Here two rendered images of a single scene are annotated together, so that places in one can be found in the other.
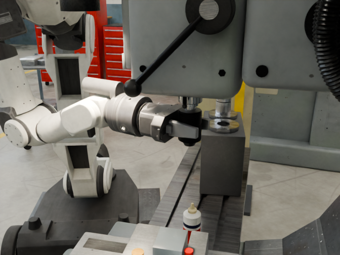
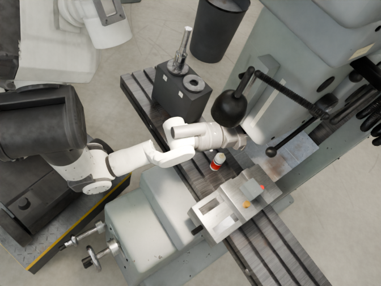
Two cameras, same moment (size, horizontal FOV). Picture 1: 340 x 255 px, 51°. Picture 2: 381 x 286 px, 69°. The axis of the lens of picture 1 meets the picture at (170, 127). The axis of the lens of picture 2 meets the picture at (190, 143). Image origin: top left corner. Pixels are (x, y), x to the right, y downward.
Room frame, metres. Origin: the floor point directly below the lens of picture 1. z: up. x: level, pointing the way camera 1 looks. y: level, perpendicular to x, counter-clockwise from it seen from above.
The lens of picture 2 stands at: (0.58, 0.58, 1.90)
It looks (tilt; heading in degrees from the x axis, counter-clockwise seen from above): 55 degrees down; 291
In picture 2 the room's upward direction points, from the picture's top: 24 degrees clockwise
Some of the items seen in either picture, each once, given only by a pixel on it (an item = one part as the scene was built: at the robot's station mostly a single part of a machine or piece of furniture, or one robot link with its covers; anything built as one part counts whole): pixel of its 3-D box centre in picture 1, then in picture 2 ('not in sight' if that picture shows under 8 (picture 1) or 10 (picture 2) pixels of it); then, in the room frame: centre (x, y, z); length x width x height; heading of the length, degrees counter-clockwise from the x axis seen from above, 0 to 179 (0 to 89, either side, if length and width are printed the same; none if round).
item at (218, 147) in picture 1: (221, 148); (180, 91); (1.00, -0.16, 1.03); 0.22 x 0.12 x 0.20; 173
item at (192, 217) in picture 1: (192, 223); (218, 160); (0.68, -0.05, 0.98); 0.04 x 0.04 x 0.11
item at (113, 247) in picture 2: not in sight; (102, 253); (0.79, 0.44, 0.63); 0.16 x 0.12 x 0.12; 75
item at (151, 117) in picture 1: (151, 119); (220, 134); (0.71, 0.04, 1.23); 0.13 x 0.12 x 0.10; 150
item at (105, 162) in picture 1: (88, 176); not in sight; (1.46, 0.38, 0.68); 0.21 x 0.20 x 0.13; 4
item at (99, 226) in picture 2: not in sight; (83, 235); (0.93, 0.44, 0.51); 0.22 x 0.06 x 0.06; 75
